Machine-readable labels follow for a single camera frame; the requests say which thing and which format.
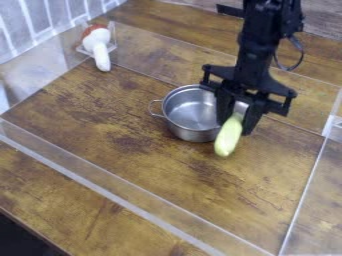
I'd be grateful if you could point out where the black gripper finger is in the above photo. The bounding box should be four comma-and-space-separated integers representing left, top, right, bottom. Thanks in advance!
242, 100, 266, 135
217, 89, 236, 125

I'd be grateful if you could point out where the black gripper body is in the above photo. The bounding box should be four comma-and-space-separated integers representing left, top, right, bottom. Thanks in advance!
201, 50, 297, 116

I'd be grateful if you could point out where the stainless steel pot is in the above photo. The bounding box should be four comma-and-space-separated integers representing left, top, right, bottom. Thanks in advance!
149, 84, 221, 143

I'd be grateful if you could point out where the green handled metal spoon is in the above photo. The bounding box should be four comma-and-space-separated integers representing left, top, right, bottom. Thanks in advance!
214, 101, 249, 157

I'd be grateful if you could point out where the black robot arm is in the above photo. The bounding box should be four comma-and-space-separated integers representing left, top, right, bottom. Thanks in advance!
201, 0, 304, 135

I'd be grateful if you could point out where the red white object behind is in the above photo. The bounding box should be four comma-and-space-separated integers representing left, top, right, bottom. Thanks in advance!
82, 23, 113, 72

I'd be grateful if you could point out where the black cable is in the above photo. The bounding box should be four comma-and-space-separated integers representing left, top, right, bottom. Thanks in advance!
272, 33, 306, 73

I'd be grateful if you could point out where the black wall strip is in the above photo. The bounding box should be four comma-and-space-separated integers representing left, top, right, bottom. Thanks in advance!
217, 4, 245, 18

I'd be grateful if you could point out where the clear acrylic enclosure panel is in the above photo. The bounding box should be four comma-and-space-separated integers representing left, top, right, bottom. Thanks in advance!
0, 116, 342, 256

